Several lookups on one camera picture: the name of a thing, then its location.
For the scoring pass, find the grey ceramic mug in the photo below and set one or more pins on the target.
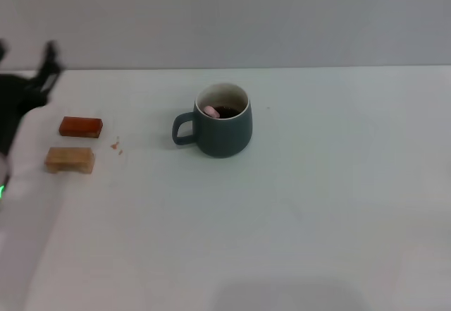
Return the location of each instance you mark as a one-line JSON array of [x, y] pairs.
[[225, 138]]

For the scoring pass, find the dark coffee liquid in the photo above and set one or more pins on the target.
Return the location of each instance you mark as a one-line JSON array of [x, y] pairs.
[[230, 110]]

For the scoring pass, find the light wooden block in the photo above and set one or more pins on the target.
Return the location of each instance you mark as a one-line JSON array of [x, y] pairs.
[[70, 157]]

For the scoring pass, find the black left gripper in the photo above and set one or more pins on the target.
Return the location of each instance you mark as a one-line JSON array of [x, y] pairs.
[[14, 106]]

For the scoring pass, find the red-brown wooden block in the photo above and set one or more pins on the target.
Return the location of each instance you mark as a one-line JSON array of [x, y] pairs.
[[81, 127]]

